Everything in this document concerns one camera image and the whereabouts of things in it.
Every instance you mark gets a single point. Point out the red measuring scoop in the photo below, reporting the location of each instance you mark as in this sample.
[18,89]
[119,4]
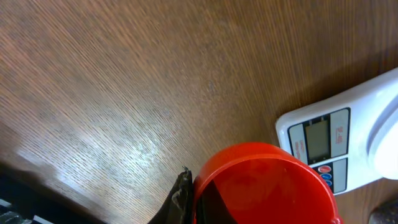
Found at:
[261,183]

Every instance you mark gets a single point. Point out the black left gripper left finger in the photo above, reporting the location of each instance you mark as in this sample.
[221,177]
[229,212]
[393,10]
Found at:
[177,207]

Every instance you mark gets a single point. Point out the white round bowl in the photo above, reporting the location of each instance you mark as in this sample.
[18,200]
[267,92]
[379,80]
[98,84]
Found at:
[382,150]

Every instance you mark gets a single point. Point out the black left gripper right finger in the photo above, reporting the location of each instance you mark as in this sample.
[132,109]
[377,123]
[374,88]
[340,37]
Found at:
[211,208]

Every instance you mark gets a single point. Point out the white digital kitchen scale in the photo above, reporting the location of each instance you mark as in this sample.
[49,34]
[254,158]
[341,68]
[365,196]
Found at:
[332,136]

